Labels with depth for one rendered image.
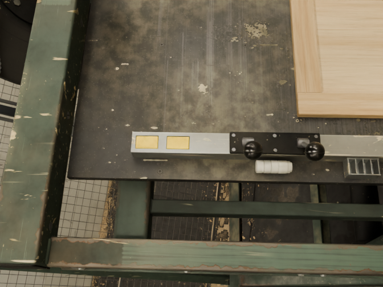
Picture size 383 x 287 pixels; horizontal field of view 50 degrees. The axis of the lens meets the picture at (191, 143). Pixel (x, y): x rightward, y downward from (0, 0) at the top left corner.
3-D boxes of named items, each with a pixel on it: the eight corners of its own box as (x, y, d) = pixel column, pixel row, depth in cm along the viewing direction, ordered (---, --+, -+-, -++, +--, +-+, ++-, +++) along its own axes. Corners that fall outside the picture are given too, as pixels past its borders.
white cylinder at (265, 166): (255, 174, 94) (290, 175, 94) (256, 171, 91) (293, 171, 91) (254, 162, 95) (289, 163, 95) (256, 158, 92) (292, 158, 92)
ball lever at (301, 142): (309, 150, 92) (326, 163, 79) (292, 150, 92) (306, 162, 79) (310, 134, 92) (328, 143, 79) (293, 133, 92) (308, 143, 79)
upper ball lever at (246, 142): (255, 150, 93) (263, 162, 80) (238, 149, 93) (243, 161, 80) (256, 132, 92) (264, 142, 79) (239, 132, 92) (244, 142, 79)
